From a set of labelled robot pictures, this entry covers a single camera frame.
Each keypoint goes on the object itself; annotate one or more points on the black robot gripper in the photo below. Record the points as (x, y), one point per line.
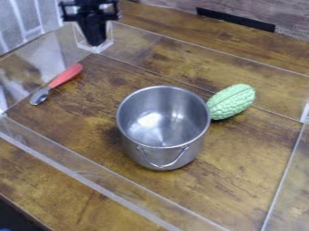
(80, 10)

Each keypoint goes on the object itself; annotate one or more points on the orange handled metal spoon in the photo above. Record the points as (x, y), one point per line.
(67, 75)

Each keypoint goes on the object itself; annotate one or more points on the stainless steel pot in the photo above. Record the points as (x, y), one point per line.
(162, 121)

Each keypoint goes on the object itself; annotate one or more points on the green bitter melon toy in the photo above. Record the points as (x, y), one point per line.
(230, 101)

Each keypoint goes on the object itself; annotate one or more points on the clear acrylic enclosure wall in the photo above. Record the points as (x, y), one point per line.
(64, 169)

